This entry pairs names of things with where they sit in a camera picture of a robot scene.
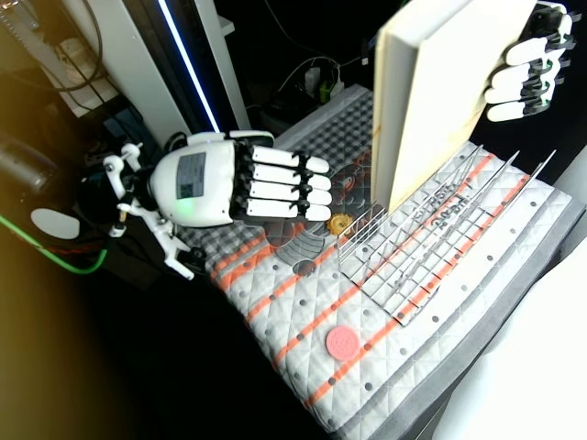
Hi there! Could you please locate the beige book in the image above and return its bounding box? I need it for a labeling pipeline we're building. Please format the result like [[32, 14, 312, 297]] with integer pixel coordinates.
[[370, 0, 537, 213]]

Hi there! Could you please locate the black power strip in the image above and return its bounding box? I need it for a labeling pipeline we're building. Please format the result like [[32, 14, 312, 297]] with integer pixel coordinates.
[[260, 91, 322, 134]]

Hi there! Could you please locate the white column with blue light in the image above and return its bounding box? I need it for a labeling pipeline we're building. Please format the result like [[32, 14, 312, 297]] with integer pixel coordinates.
[[61, 0, 252, 155]]

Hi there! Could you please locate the orange toy cookie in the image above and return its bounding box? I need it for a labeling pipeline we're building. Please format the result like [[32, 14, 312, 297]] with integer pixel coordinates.
[[326, 214, 352, 237]]

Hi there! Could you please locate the pink toy cookie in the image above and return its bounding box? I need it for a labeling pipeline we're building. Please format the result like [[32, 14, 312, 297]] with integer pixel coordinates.
[[326, 325, 361, 361]]

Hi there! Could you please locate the grey quilt with bear print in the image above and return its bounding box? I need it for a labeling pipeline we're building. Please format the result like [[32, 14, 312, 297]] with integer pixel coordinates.
[[176, 83, 574, 435]]

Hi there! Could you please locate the green cable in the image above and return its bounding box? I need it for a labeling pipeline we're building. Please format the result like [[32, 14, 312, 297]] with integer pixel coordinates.
[[0, 214, 109, 276]]

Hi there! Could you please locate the black cable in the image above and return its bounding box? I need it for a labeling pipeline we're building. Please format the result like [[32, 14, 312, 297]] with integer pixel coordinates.
[[0, 0, 105, 93]]

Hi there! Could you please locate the wire dish rack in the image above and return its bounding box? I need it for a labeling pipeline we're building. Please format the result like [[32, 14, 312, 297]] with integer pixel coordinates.
[[337, 144, 557, 327]]

